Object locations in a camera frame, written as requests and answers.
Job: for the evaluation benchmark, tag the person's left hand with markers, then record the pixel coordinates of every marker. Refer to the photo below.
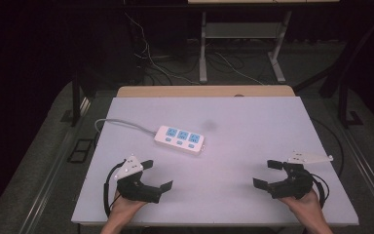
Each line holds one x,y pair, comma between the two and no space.
123,208

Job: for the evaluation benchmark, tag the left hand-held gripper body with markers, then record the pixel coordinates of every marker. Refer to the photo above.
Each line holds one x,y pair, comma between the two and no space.
136,190

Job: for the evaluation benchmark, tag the black metal stand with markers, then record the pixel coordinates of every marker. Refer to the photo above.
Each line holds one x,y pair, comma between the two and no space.
343,104
75,104

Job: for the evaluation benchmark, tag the black rectangular floor frame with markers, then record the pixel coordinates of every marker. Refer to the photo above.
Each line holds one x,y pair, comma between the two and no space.
81,151

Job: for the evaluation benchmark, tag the person's right hand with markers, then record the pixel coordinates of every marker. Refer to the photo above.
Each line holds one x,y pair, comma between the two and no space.
302,205

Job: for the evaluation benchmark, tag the white metal desk frame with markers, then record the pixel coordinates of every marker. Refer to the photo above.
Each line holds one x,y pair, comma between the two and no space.
240,31

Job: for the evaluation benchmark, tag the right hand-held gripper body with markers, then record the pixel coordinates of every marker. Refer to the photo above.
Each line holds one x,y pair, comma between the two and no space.
292,187

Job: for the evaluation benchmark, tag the aluminium floor rail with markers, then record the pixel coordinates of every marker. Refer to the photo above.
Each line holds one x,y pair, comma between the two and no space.
58,152
366,172

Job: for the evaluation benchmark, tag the white power strip blue sockets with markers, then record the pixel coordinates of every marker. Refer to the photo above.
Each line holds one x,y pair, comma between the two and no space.
179,139

